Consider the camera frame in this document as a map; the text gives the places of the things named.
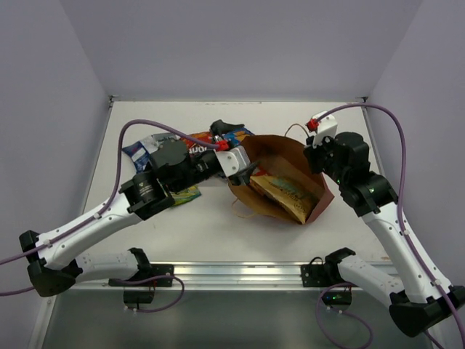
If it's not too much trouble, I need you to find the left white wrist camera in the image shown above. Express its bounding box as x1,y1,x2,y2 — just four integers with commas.
214,145,251,178

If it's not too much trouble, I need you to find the right black controller box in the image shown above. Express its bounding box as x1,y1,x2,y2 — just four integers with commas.
322,290,352,311

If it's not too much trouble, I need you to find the red brown paper bag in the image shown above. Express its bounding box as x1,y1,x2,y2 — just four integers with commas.
228,135,334,225

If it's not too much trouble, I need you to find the left black base bracket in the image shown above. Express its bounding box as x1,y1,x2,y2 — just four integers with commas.
108,264,174,287

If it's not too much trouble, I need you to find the blue Oreo packet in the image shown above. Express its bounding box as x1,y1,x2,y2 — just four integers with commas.
122,137,158,173

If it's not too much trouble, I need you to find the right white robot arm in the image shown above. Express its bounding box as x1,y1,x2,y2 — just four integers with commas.
304,132,464,337

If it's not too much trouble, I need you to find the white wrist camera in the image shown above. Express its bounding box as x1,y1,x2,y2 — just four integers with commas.
306,111,338,148
214,145,251,178

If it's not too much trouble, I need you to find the aluminium mounting rail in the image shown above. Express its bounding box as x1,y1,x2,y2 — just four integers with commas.
46,260,400,292

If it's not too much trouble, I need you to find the black controller box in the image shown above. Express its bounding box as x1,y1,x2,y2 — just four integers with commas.
123,289,155,309
322,290,352,311

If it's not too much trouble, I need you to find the blue Doritos bag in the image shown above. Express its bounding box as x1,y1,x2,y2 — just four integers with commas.
223,127,254,146

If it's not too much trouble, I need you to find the left black controller box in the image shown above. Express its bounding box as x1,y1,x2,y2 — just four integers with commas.
123,289,155,309

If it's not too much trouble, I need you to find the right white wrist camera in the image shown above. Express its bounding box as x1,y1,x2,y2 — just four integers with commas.
306,111,338,148

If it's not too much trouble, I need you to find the tan chips bag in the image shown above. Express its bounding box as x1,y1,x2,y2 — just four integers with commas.
249,174,319,224

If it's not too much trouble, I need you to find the green yellow snack packet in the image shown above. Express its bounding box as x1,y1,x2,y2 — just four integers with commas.
171,185,201,206

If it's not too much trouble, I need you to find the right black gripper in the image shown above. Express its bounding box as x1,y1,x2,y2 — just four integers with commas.
304,131,348,187

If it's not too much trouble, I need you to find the small silver snack packet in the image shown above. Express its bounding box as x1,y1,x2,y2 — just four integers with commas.
140,132,180,147

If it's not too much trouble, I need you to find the red Doritos bag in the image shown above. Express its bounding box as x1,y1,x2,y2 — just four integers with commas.
176,131,213,156

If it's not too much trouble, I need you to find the right black base bracket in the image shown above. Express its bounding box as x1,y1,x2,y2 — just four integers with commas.
300,257,344,287

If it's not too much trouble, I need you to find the black base bracket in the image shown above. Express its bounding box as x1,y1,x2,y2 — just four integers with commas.
300,257,344,287
108,264,174,287

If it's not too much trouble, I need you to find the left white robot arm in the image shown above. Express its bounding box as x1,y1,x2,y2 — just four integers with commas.
19,120,250,297

